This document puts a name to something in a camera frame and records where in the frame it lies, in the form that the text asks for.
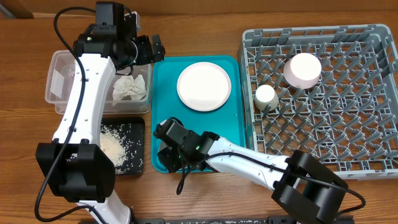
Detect grey bowl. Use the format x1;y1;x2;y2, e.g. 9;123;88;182
158;141;169;152

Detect rice and food scraps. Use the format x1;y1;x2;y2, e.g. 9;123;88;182
99;124;144;175

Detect large pink plate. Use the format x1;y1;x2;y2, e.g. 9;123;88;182
177;62;232;112

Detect white cup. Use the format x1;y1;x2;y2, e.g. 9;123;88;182
254;85;279;111

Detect teal serving tray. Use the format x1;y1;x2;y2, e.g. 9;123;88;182
150;55;247;174

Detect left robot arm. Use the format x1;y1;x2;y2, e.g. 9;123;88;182
35;1;165;223

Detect clear plastic bin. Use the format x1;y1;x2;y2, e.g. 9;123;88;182
45;50;152;114

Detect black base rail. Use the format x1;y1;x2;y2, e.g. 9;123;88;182
133;215;355;224

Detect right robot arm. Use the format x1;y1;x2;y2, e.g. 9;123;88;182
153;118;348;223

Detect grey dishwasher rack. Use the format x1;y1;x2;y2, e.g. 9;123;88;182
238;24;397;180

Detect black plastic tray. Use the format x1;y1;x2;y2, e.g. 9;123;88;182
99;116;147;175

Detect white tissue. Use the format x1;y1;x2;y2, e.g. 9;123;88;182
113;75;147;105

